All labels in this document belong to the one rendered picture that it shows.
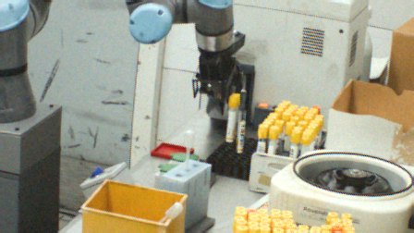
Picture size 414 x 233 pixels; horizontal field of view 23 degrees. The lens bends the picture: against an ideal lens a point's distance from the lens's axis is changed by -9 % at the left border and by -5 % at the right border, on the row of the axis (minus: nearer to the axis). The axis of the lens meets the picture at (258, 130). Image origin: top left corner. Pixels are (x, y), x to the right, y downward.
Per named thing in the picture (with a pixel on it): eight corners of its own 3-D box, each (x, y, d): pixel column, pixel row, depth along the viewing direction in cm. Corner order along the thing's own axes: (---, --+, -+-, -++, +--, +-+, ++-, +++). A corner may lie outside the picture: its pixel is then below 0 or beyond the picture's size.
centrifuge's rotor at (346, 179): (322, 188, 183) (327, 147, 181) (405, 207, 178) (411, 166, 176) (286, 216, 170) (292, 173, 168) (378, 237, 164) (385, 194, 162)
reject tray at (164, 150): (161, 145, 213) (162, 141, 213) (194, 152, 212) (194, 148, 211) (150, 155, 207) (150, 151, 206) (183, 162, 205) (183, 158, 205)
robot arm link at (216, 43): (201, 10, 210) (241, 15, 208) (202, 27, 213) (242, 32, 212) (188, 34, 205) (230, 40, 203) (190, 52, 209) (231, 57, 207)
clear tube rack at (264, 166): (275, 157, 214) (279, 121, 212) (326, 165, 212) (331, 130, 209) (248, 190, 195) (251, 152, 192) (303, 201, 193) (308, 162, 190)
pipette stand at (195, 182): (176, 214, 180) (180, 156, 177) (214, 224, 178) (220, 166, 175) (150, 231, 171) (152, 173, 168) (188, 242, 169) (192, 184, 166)
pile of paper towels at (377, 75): (353, 65, 294) (355, 48, 293) (390, 72, 292) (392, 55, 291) (337, 85, 271) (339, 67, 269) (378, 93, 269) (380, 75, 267)
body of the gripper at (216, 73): (192, 100, 216) (188, 55, 207) (205, 70, 222) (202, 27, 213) (229, 106, 215) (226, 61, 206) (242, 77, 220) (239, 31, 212)
